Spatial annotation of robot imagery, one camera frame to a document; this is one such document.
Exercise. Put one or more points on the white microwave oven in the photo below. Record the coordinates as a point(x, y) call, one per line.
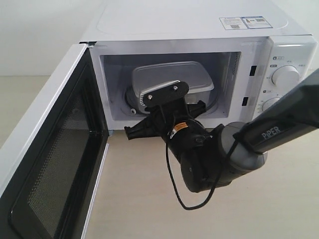
point(127, 34)

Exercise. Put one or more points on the white upper control knob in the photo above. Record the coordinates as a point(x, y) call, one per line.
point(285, 76)

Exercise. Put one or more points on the white plastic lidded container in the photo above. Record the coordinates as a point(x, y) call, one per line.
point(191, 72)

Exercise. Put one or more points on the blue white label sticker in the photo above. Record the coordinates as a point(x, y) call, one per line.
point(244, 22)

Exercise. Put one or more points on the white microwave door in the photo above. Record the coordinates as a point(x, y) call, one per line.
point(50, 164)

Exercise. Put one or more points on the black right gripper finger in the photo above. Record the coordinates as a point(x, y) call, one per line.
point(197, 109)
point(143, 129)

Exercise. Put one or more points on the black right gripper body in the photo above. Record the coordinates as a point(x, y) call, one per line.
point(183, 135)

